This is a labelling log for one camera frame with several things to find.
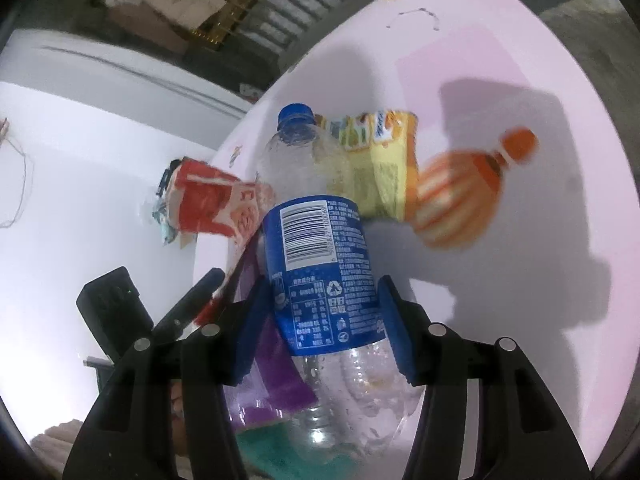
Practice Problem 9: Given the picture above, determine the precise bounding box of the purple yellow noodle snack bag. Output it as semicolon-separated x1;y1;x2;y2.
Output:
219;233;317;432

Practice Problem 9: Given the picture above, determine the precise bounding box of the yellow orange snack wrapper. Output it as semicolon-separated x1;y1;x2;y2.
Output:
316;110;418;222

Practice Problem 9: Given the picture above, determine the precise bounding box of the red white snack bag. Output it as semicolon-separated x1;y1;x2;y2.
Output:
168;158;276;252

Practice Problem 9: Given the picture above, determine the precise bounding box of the teal mesh cloth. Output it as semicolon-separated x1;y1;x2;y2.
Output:
235;418;367;479

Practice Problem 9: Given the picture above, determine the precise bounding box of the cardboard box with clothes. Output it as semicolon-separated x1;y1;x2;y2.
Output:
151;158;196;249

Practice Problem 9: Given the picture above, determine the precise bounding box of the pepsi plastic bottle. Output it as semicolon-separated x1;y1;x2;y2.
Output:
256;103;421;462

